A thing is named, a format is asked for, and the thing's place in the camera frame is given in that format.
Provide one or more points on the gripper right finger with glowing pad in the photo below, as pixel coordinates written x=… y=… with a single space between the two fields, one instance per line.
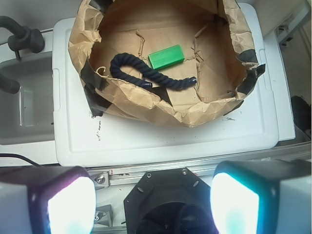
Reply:
x=262 y=197

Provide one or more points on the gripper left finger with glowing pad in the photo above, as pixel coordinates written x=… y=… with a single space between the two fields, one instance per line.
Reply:
x=46 y=200

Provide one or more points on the white plastic lid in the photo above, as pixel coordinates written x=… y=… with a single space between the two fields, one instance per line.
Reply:
x=109 y=140

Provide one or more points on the black octagonal funnel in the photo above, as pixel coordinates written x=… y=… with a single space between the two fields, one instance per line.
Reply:
x=174 y=201

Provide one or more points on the grey sink basin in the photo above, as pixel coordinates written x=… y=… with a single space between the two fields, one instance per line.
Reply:
x=27 y=116

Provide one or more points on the black object at right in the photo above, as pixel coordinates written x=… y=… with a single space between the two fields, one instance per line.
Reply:
x=301 y=113

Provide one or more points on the brown paper bag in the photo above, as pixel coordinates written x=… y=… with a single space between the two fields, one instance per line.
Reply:
x=214 y=36

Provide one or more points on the green rectangular block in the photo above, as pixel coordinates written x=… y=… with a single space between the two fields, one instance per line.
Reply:
x=166 y=58

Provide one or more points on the metal corner bracket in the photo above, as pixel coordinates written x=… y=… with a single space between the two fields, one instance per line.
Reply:
x=104 y=215

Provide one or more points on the aluminium frame rail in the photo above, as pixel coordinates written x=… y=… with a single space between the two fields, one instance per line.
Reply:
x=131 y=174

